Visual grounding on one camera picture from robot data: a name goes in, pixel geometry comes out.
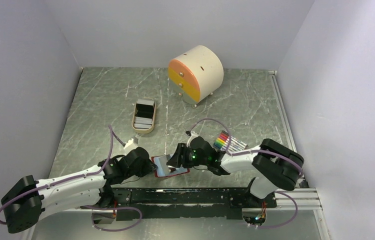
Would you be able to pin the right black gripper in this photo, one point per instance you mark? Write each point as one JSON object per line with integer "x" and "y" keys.
{"x": 179, "y": 158}

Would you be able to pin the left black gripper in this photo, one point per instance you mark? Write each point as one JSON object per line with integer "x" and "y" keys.
{"x": 149, "y": 166}

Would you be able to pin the red leather card holder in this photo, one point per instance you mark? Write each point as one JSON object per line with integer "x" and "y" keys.
{"x": 175, "y": 171}

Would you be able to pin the grey credit card stack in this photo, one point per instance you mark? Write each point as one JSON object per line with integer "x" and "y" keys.
{"x": 144, "y": 113}

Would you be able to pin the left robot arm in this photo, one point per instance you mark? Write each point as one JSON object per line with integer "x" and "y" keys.
{"x": 31, "y": 200}

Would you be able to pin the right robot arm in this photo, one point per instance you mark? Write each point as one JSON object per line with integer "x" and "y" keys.
{"x": 276, "y": 166}

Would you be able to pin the pack of coloured markers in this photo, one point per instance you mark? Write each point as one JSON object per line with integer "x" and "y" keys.
{"x": 223, "y": 142}

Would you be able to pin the cream drawer cabinet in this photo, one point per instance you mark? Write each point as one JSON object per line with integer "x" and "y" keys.
{"x": 195, "y": 74}

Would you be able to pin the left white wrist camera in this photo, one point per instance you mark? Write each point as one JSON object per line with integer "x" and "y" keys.
{"x": 130, "y": 145}

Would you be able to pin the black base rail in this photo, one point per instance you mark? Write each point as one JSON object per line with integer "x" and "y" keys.
{"x": 174, "y": 203}

